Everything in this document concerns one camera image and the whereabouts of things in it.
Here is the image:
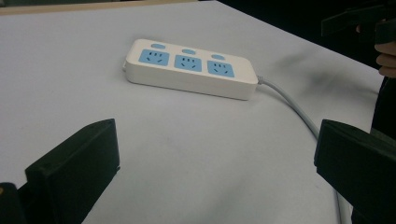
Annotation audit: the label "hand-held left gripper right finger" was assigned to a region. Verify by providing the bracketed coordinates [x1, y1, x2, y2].
[313, 119, 396, 224]

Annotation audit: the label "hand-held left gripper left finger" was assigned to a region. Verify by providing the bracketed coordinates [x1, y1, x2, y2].
[18, 118, 121, 224]

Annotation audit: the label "dark cloth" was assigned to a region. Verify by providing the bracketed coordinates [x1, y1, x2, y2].
[370, 76, 396, 140]

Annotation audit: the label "white power strip blue sockets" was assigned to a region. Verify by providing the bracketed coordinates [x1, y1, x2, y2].
[122, 38, 260, 102]

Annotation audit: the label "white power strip cable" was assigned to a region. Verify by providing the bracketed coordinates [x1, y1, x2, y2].
[256, 75, 354, 224]

